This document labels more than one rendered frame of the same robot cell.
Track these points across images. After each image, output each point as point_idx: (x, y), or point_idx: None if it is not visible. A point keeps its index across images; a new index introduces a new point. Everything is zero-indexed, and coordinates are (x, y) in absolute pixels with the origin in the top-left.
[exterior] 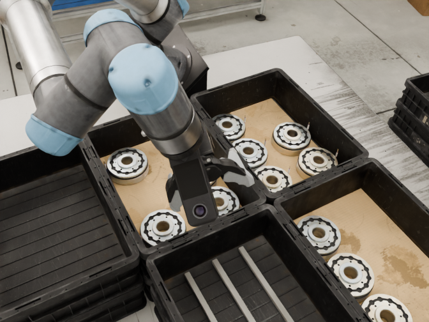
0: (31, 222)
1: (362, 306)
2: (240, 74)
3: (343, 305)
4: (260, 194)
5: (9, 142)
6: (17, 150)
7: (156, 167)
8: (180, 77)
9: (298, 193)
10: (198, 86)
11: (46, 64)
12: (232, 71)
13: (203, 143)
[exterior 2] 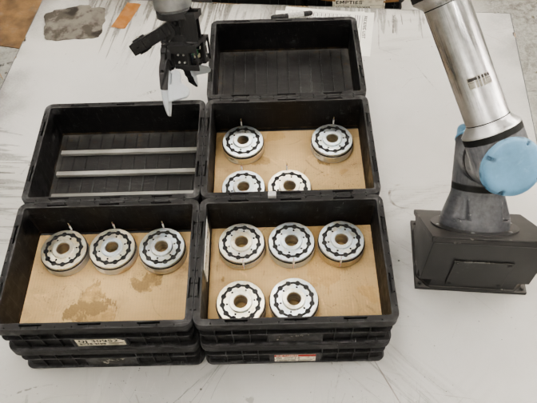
0: (308, 76)
1: (83, 237)
2: (513, 385)
3: (81, 196)
4: (211, 194)
5: (454, 105)
6: (439, 109)
7: (324, 169)
8: (445, 223)
9: (192, 224)
10: (427, 243)
11: None
12: (523, 375)
13: (179, 44)
